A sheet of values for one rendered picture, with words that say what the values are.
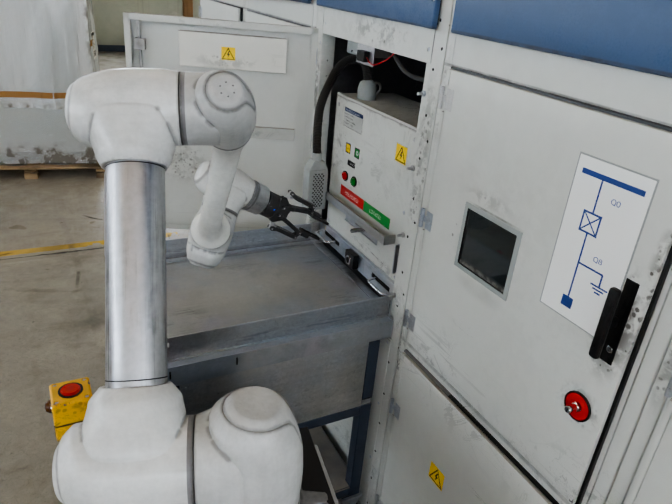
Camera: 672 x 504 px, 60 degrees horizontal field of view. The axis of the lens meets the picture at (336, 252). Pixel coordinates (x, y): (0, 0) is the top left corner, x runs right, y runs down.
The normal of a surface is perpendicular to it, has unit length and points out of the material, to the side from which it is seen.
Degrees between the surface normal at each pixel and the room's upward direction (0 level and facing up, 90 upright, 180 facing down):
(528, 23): 90
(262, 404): 5
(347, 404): 90
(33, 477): 0
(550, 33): 90
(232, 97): 52
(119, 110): 62
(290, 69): 90
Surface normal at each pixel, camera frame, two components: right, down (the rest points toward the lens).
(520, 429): -0.89, 0.13
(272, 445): 0.52, 0.03
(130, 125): 0.20, -0.03
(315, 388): 0.45, 0.42
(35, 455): 0.08, -0.90
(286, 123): 0.06, 0.44
